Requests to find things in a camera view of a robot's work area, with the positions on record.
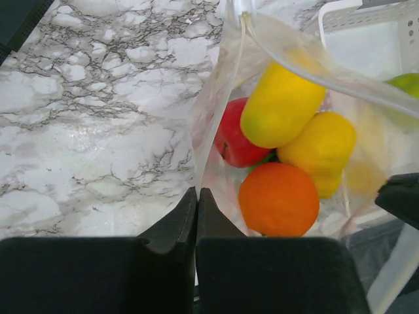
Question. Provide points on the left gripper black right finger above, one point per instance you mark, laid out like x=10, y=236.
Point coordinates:
x=241, y=274

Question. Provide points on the green pear toy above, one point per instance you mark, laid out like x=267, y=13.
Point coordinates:
x=408, y=83

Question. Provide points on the clear zip top bag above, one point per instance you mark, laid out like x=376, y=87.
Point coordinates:
x=385, y=118

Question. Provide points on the yellow lemon toy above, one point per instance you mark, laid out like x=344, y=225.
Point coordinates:
x=280, y=106

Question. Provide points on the orange fruit toy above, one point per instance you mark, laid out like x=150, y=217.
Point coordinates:
x=279, y=200

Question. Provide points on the red apple toy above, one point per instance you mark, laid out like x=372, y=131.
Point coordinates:
x=230, y=141

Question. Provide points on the yellow orange mango toy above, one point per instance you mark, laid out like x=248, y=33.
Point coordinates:
x=363, y=178

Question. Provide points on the white plastic basket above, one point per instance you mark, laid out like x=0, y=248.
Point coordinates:
x=375, y=38

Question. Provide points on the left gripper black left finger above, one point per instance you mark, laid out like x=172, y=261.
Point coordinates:
x=150, y=273

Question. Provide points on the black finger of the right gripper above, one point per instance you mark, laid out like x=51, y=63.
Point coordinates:
x=399, y=197

